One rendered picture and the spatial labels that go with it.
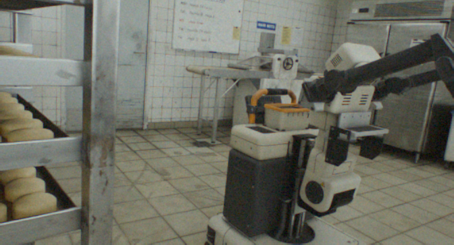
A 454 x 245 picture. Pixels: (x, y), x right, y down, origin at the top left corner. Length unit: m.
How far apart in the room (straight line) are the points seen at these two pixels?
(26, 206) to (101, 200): 0.10
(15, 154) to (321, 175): 1.33
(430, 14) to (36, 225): 4.82
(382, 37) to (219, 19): 2.25
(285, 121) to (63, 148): 1.40
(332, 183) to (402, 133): 3.47
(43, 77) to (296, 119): 1.50
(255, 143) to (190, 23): 3.57
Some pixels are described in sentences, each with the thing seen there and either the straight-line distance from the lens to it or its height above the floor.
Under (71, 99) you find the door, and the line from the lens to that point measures 4.63.
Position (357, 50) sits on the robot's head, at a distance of 1.52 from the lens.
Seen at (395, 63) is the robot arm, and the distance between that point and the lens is 1.22.
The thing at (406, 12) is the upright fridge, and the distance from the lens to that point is 5.16.
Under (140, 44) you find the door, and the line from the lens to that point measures 4.78.
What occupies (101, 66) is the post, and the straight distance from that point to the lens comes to 0.40.
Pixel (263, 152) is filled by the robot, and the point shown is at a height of 0.74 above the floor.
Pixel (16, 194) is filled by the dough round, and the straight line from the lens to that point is 0.56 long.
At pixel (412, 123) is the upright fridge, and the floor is 0.50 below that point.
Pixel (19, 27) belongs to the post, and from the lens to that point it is 0.84.
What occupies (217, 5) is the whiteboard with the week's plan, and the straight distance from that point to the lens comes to 5.25.
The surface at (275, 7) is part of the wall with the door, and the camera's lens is 5.90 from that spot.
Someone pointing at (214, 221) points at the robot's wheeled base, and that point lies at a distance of 1.96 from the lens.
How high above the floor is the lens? 1.18
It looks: 11 degrees down
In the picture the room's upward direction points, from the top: 6 degrees clockwise
